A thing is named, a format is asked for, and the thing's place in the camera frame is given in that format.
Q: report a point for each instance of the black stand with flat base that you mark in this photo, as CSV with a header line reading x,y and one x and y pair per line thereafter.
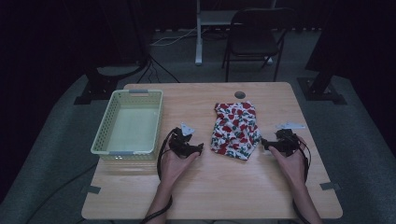
x,y
102,82

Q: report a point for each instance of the grey tape piece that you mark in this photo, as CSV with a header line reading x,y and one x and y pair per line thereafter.
x,y
91,189
330,186

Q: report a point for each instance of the person's right hand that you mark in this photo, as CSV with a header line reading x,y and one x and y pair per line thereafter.
x,y
291,168

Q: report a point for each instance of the black post with square base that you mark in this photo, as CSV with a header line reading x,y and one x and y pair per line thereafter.
x,y
323,81

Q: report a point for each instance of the pale green plastic basket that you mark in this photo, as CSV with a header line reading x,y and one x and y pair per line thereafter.
x,y
130,127

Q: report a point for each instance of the white metal desk frame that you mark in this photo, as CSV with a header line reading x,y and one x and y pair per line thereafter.
x,y
198,34

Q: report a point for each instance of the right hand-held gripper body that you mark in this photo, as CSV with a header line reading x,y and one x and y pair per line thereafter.
x,y
288,141

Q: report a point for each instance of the black folding chair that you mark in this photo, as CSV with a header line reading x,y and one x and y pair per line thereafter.
x,y
253,43

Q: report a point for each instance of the grey round table grommet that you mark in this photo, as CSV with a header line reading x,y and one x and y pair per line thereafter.
x,y
240,95

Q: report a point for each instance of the white red rose print cloth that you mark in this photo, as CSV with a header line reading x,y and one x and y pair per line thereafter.
x,y
236,130

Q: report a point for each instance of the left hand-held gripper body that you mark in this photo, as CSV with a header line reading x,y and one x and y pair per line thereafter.
x,y
182,144

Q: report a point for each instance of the person's left hand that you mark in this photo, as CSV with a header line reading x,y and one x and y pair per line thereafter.
x,y
174,165

